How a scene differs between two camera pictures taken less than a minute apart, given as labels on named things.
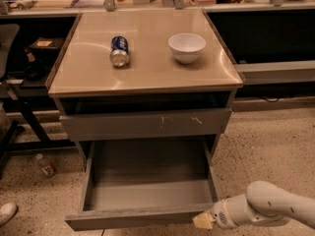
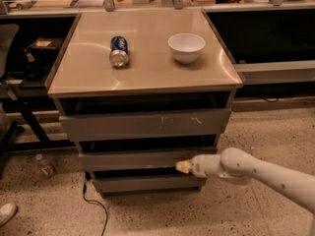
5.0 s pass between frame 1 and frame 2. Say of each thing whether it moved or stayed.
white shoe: stayed
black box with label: stayed
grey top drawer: stayed
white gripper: moved
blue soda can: stayed
